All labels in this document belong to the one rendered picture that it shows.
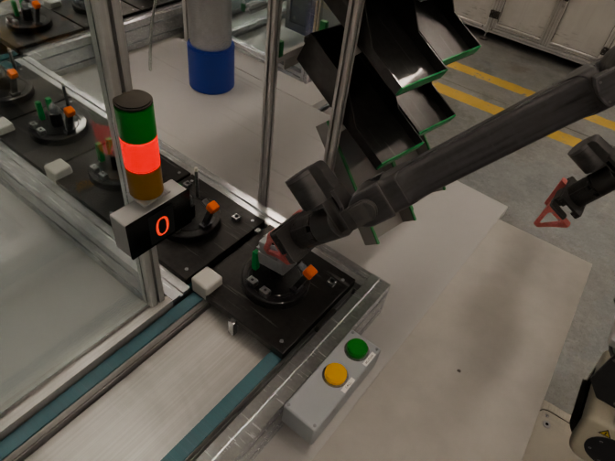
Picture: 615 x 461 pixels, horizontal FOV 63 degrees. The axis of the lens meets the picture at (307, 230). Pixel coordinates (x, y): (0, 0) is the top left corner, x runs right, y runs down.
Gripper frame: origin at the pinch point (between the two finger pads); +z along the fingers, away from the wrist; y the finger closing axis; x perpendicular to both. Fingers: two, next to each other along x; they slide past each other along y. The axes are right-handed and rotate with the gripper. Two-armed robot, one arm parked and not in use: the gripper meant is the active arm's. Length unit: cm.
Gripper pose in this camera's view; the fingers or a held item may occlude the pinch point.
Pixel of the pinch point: (275, 243)
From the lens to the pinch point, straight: 96.3
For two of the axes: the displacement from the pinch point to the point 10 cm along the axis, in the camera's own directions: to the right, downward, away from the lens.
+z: -5.8, 2.2, 7.8
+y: -6.2, 5.1, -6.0
